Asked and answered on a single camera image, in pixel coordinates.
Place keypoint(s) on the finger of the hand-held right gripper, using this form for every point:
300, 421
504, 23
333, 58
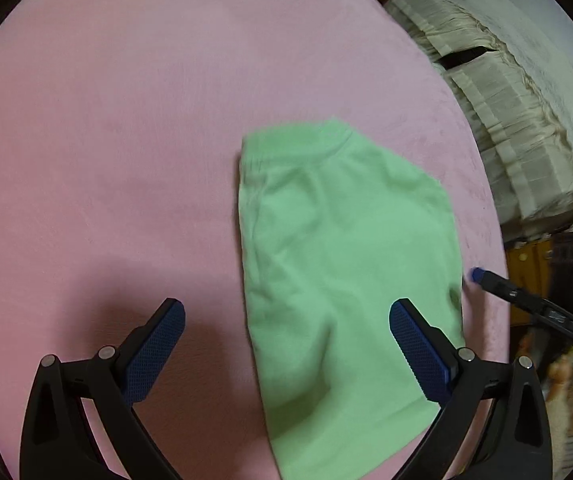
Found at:
480, 275

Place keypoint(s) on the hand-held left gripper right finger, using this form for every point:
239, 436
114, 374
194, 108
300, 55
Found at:
419, 355

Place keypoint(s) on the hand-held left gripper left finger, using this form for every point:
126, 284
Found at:
156, 355

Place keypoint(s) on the green t-shirt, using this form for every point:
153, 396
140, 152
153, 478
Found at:
346, 240

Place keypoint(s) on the wooden chest of drawers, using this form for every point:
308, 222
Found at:
528, 270

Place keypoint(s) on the pink bed blanket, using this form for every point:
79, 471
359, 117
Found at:
116, 135

